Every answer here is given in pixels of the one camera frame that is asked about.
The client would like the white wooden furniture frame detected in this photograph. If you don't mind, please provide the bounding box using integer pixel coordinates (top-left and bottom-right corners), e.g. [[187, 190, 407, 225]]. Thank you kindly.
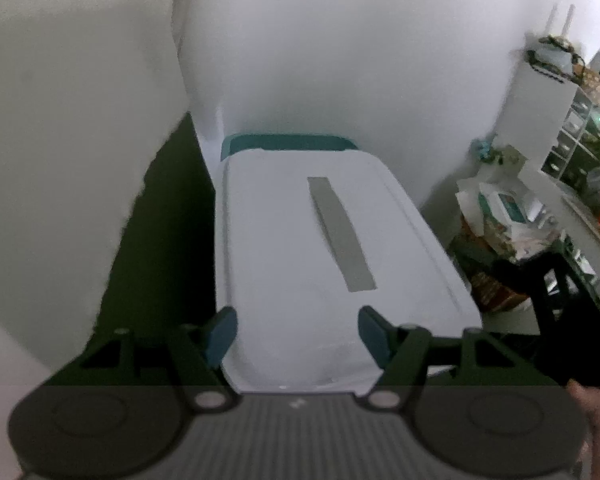
[[517, 162, 600, 312]]

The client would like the white storage bin lid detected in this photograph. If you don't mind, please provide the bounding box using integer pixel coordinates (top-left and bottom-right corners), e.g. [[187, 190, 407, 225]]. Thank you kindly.
[[215, 150, 484, 397]]

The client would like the white cubby shelf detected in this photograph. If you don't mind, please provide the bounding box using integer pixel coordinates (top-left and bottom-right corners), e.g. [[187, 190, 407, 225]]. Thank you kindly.
[[500, 62, 600, 197]]

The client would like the teal plastic storage bin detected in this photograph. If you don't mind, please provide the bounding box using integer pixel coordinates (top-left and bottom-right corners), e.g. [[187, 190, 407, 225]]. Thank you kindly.
[[221, 133, 359, 162]]

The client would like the dark green desktop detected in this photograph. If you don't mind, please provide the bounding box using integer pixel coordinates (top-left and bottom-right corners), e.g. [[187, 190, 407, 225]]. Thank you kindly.
[[45, 110, 571, 392]]

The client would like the small green plant figurine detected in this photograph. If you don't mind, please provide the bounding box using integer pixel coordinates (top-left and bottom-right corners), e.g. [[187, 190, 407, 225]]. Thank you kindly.
[[472, 137, 501, 164]]

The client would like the pale item with dark cord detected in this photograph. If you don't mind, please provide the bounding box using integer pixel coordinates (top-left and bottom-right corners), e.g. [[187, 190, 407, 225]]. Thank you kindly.
[[526, 35, 587, 79]]

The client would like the white box with teal picture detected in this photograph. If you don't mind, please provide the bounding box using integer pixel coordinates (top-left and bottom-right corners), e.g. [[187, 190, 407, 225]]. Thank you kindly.
[[479, 185, 532, 227]]

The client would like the brown basket with papers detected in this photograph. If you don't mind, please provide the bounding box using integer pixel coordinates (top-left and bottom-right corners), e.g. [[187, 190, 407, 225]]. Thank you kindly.
[[455, 177, 562, 262]]

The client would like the small pale card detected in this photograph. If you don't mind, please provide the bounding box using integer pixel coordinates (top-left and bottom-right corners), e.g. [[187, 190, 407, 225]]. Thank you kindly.
[[500, 145, 529, 171]]

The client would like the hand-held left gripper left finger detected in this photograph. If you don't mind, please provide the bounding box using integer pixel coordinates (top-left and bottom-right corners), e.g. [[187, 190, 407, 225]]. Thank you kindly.
[[77, 306, 241, 412]]

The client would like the brown woven basket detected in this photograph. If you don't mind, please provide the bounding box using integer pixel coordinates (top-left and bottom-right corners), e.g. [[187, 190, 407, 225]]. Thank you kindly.
[[460, 210, 532, 314]]

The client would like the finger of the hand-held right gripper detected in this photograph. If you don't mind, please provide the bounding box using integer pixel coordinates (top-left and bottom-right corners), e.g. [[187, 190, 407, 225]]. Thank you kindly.
[[494, 252, 583, 311]]

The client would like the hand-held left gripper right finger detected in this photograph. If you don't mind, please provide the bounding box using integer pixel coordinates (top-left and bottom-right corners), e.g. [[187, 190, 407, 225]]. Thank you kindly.
[[357, 305, 551, 411]]

